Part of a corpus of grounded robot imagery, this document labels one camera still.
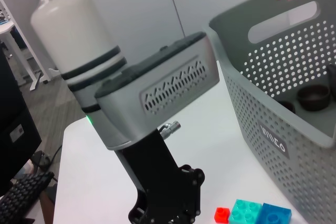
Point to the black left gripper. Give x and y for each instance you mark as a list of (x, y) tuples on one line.
[(157, 176)]

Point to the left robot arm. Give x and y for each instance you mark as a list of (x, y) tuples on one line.
[(73, 37)]

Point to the grey perforated storage basket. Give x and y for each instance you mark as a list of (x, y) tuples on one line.
[(262, 108)]

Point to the small red toy brick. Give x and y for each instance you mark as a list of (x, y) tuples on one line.
[(221, 214)]

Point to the teal toy brick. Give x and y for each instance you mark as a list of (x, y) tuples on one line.
[(245, 212)]

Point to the blue toy brick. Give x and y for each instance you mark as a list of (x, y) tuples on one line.
[(274, 214)]

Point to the black keyboard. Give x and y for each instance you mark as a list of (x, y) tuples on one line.
[(23, 195)]

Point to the small black cup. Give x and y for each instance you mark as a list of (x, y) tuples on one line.
[(286, 106), (313, 98)]

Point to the black computer monitor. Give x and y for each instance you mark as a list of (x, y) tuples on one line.
[(13, 129)]

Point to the white office desk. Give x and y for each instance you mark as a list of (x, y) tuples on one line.
[(8, 30)]

